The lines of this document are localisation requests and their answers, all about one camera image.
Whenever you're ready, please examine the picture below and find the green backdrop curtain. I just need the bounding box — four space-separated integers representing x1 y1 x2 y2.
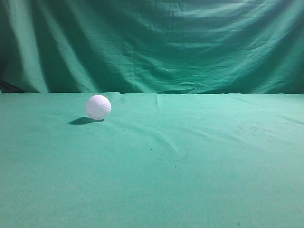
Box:
0 0 304 94

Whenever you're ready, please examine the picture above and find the green table cloth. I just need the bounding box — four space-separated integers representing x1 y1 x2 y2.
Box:
0 93 304 228

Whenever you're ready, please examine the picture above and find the white dimpled golf ball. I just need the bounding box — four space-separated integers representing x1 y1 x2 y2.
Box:
86 95 111 120

